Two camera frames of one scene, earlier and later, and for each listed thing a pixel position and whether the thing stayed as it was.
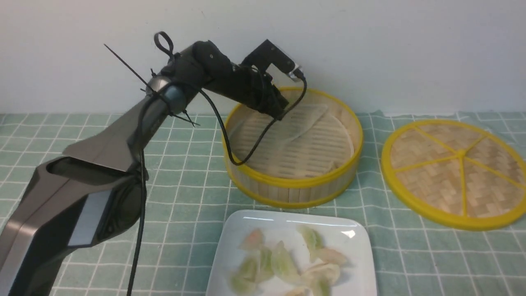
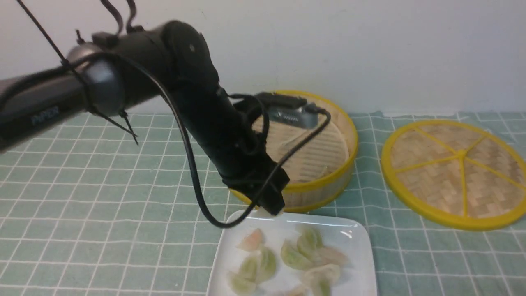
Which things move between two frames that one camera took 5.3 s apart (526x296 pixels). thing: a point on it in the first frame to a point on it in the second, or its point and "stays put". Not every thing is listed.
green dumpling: (266, 273) stays put
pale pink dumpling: (328, 273) stays put
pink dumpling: (253, 241) stays put
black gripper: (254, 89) to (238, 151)
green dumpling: (284, 264) to (295, 258)
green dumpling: (250, 270) stays put
